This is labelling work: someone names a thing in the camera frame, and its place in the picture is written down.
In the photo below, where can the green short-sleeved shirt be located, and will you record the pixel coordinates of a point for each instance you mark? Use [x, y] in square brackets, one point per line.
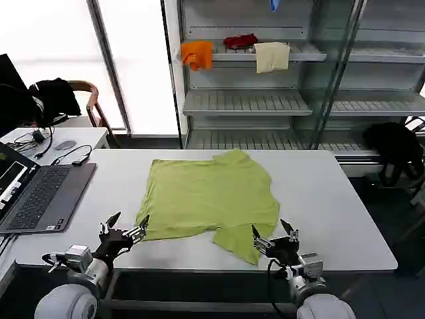
[206, 196]

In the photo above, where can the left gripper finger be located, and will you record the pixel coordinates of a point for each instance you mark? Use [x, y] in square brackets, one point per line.
[137, 232]
[111, 222]

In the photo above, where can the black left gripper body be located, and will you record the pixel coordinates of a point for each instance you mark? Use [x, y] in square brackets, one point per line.
[114, 242]

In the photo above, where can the black computer monitor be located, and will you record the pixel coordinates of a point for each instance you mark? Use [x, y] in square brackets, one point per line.
[10, 86]

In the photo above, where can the black backpack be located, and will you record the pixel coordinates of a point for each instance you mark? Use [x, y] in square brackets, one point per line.
[391, 143]

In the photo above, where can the dark window frame post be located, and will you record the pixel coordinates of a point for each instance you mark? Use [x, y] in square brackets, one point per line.
[109, 66]

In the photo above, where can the dark grey open laptop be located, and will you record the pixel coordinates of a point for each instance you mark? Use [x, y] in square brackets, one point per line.
[46, 192]

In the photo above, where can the thin black vertical post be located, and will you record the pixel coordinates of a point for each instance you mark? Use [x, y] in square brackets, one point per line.
[171, 73]

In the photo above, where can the wooden chair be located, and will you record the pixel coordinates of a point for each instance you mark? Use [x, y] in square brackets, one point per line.
[93, 99]

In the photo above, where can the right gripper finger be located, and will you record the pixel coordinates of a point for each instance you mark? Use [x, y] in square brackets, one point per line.
[291, 233]
[260, 244]

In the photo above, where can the black jacket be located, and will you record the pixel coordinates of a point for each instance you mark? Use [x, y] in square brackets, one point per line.
[56, 96]

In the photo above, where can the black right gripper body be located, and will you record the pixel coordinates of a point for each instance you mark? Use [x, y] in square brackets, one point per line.
[284, 251]

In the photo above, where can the grey computer mouse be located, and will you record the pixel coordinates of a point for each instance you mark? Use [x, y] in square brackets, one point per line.
[64, 145]

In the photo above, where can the grey metal shelf rack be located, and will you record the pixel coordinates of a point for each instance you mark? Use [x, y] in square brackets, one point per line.
[245, 103]

